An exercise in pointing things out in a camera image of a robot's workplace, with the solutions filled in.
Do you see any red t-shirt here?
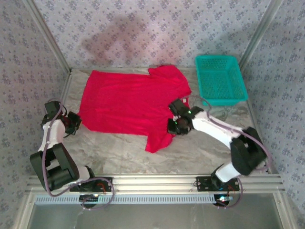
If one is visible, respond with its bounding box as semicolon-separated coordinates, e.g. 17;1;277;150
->
78;64;193;154

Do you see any teal plastic basket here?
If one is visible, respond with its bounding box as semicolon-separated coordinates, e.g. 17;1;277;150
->
194;55;249;107

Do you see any small black controller board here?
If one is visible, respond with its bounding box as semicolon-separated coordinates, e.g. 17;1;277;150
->
213;194;233;207
79;193;100;203

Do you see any aluminium table side rail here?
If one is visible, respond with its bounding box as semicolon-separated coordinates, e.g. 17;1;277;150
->
58;70;73;103
246;100;272;174

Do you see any aluminium frame rail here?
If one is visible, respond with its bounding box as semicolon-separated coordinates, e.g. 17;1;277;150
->
25;173;286;194

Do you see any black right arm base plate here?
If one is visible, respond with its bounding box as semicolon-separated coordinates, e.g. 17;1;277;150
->
195;176;240;192

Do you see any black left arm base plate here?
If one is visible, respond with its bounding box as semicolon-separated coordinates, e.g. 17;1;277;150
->
69;177;113;192

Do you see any grey slotted cable duct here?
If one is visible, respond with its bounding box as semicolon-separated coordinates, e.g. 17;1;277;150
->
34;193;219;205

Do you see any aluminium corner post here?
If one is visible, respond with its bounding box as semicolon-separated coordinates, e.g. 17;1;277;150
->
22;0;72;73
239;0;285;70

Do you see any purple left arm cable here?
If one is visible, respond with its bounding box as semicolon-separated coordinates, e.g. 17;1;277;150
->
41;99;115;211

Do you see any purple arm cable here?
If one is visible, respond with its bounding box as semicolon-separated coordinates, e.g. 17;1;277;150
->
182;95;273;209
41;99;115;211

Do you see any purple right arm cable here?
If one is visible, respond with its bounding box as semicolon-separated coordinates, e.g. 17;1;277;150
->
182;95;273;209

